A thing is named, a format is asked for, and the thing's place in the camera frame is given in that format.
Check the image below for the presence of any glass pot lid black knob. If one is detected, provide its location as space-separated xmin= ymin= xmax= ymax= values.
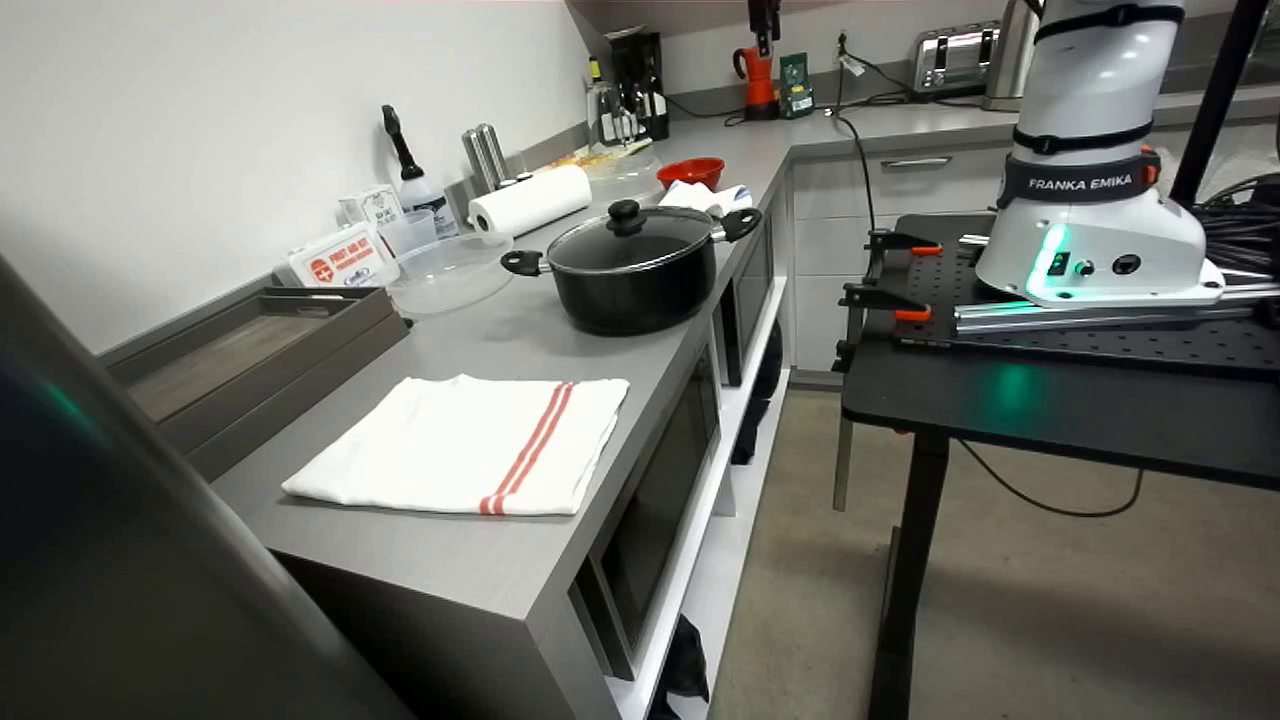
xmin=544 ymin=196 xmax=720 ymax=281

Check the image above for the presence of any black cooking pot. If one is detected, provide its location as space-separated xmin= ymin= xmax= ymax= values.
xmin=499 ymin=204 xmax=764 ymax=340

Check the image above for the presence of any gray counter cabinet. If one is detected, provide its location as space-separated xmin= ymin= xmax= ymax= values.
xmin=211 ymin=96 xmax=802 ymax=720

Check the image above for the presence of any black steel microwave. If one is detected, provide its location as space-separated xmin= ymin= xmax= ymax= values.
xmin=712 ymin=215 xmax=781 ymax=390
xmin=569 ymin=351 xmax=723 ymax=677

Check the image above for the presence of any crumpled white cloth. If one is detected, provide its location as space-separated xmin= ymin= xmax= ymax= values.
xmin=657 ymin=176 xmax=759 ymax=225

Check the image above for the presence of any white paper towel roll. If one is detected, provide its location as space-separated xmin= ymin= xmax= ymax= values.
xmin=468 ymin=164 xmax=597 ymax=242

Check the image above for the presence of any red bowl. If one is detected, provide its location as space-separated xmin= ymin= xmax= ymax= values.
xmin=653 ymin=157 xmax=729 ymax=190

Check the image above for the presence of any white red striped dish towel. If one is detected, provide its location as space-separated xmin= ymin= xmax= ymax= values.
xmin=278 ymin=370 xmax=632 ymax=520

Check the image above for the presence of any pale yellow board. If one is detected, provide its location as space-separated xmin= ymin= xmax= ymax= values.
xmin=557 ymin=137 xmax=658 ymax=178

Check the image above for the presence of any clear round plate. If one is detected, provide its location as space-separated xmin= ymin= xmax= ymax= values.
xmin=386 ymin=231 xmax=521 ymax=322

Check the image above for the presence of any black orange clamp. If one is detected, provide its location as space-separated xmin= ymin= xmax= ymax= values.
xmin=865 ymin=229 xmax=947 ymax=262
xmin=841 ymin=281 xmax=935 ymax=331

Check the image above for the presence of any steel cylinder grinder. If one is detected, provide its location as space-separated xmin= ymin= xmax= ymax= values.
xmin=458 ymin=119 xmax=499 ymax=196

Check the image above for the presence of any clear spray bottle black trigger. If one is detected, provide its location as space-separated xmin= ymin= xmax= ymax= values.
xmin=374 ymin=100 xmax=458 ymax=261

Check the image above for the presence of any black coffee maker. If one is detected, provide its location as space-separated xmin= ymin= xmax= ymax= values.
xmin=603 ymin=29 xmax=673 ymax=144

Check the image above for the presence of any red kettle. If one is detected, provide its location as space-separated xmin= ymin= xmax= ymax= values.
xmin=731 ymin=43 xmax=784 ymax=123

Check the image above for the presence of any clear plastic container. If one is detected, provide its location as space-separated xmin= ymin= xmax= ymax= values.
xmin=337 ymin=178 xmax=413 ymax=256

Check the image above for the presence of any green box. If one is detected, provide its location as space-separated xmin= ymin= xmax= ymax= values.
xmin=774 ymin=52 xmax=821 ymax=119

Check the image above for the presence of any white red sign card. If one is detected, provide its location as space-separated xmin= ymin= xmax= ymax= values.
xmin=283 ymin=221 xmax=404 ymax=290

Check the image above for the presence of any gray metal tray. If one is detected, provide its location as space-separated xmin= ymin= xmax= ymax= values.
xmin=96 ymin=281 xmax=417 ymax=483

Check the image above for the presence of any black robot table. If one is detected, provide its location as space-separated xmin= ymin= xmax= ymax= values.
xmin=836 ymin=211 xmax=1280 ymax=720

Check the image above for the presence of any silver toaster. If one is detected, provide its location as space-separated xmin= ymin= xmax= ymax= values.
xmin=912 ymin=18 xmax=1007 ymax=100

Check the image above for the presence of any steel thermos jug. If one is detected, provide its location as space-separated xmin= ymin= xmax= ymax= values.
xmin=986 ymin=0 xmax=1046 ymax=112

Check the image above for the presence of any dark refrigerator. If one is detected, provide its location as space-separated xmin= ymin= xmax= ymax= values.
xmin=0 ymin=251 xmax=418 ymax=720

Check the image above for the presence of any black power cable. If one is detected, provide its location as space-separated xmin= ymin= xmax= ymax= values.
xmin=827 ymin=31 xmax=885 ymax=246

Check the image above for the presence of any black table cable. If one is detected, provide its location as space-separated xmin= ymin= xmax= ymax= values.
xmin=947 ymin=437 xmax=1149 ymax=523

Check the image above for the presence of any aluminium rail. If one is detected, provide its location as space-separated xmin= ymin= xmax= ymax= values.
xmin=947 ymin=267 xmax=1280 ymax=340

